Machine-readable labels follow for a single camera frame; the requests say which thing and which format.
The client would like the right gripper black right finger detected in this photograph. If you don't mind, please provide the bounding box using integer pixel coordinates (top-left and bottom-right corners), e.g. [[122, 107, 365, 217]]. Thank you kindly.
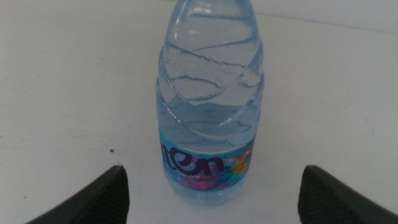
[[297, 165, 398, 224]]

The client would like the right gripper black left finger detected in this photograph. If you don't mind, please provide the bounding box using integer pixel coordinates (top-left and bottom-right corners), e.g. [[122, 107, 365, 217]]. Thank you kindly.
[[24, 164, 131, 224]]

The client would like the clear water bottle blue cap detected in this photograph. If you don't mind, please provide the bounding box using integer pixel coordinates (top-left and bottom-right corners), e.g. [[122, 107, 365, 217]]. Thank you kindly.
[[155, 0, 265, 207]]

